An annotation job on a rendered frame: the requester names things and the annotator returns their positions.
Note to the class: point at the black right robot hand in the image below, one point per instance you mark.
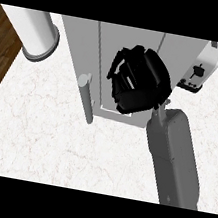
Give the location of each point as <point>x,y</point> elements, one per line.
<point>142,86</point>

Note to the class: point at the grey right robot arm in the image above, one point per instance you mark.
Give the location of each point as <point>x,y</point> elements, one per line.
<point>173,159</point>

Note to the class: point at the grey cabinet door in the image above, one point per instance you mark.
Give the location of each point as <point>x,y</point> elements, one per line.
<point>133,37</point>

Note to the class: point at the white appliance with black lever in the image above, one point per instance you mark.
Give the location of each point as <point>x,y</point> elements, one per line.
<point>200,68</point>

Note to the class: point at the white cylinder with grey rim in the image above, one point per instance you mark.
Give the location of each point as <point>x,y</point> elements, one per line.
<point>33,30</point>

